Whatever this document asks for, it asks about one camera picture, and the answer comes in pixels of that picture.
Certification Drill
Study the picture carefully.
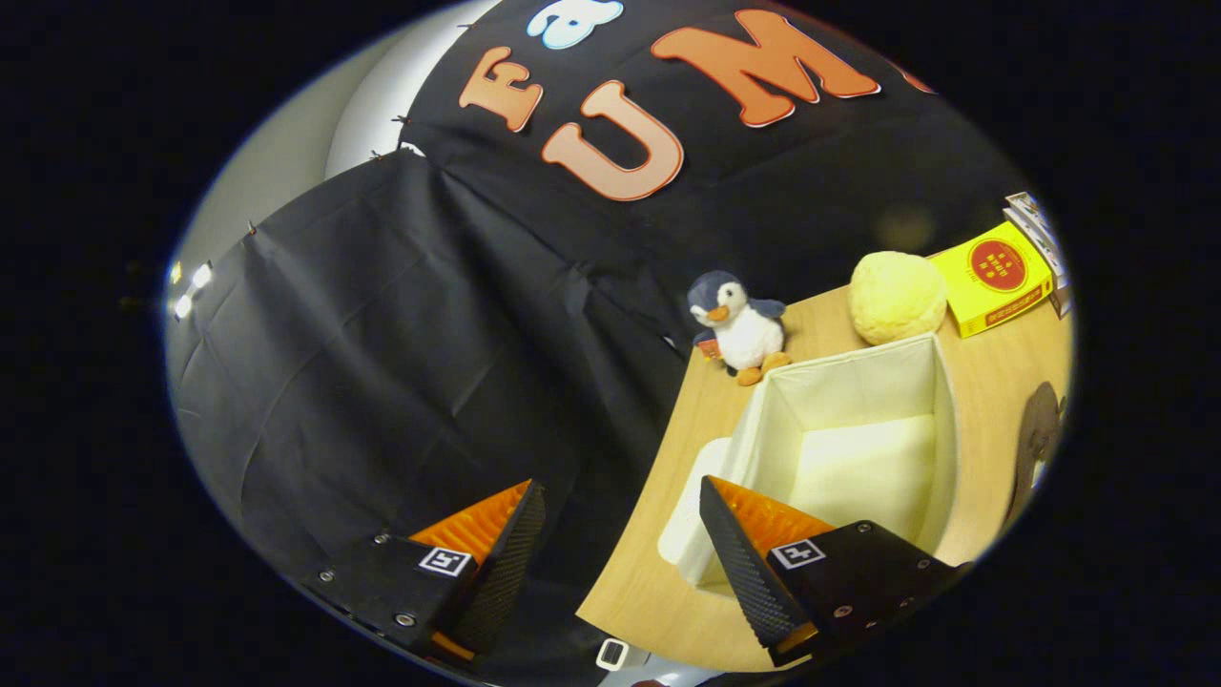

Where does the white illustrated book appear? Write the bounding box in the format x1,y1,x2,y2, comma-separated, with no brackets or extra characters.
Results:
1004,191,1066,280

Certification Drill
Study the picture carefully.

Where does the brown fabric storage box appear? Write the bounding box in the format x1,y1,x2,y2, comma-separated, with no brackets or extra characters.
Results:
658,332,961,589

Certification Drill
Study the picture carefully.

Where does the yellow round plush bun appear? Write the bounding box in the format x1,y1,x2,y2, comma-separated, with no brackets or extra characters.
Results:
848,251,949,346

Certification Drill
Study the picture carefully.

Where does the yellow book with red circle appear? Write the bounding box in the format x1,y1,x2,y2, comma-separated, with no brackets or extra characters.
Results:
930,221,1056,340

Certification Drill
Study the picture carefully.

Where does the penguin plush toy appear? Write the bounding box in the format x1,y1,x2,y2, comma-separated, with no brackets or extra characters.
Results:
687,270,793,387

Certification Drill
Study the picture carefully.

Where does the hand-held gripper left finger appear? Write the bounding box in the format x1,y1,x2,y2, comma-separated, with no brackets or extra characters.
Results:
303,479,548,667

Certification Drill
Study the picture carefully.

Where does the ceiling light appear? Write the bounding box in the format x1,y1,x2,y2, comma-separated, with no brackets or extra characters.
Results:
167,260,216,322

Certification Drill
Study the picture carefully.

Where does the brown fuzzy shoe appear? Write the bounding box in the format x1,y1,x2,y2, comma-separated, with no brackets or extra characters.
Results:
1009,382,1066,524

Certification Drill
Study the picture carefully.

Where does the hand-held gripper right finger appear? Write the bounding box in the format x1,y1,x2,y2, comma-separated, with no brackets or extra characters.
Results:
699,475,974,669

